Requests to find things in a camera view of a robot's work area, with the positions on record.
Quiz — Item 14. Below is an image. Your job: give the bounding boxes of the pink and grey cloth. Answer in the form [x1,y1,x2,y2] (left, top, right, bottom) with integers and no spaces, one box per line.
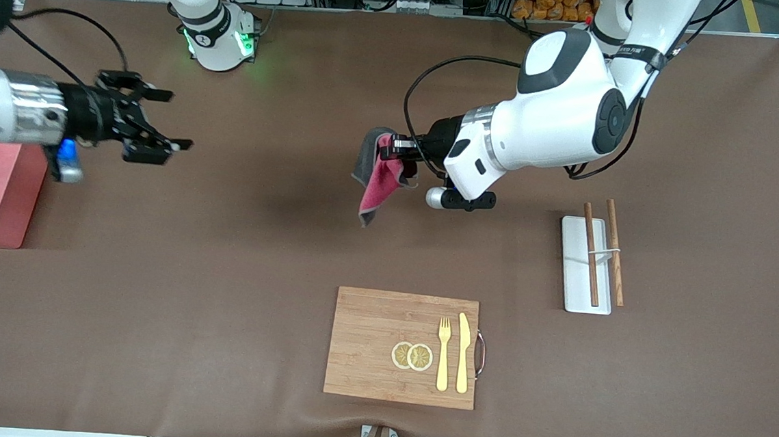
[348,125,424,231]

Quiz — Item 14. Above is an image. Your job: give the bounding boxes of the wooden cutting board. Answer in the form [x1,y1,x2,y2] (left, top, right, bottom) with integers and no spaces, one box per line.
[322,285,491,412]

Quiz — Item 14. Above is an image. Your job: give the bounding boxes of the orange bags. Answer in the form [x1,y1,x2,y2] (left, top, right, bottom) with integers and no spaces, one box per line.
[511,0,598,25]

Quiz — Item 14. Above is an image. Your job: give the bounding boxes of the white rack base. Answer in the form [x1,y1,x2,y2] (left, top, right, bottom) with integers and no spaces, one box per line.
[555,215,618,316]

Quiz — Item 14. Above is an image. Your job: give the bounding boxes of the yellow knife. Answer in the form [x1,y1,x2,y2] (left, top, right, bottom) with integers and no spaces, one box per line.
[453,312,474,395]

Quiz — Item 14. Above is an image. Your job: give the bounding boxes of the yellow fork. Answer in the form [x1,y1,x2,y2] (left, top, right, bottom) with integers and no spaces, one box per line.
[434,316,454,393]

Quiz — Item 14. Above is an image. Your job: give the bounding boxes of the wooden rod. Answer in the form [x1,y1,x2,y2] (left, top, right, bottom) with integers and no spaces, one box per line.
[599,198,632,308]
[576,202,607,308]

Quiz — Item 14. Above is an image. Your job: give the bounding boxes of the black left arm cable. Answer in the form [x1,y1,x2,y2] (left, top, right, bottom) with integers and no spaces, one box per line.
[398,51,525,183]

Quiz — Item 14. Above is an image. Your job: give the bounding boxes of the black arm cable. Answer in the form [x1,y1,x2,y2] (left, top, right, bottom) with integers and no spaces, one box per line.
[1,4,134,91]
[398,51,525,183]

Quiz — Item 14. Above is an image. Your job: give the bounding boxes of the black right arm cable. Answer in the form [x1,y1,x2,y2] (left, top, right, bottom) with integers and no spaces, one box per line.
[1,4,134,91]

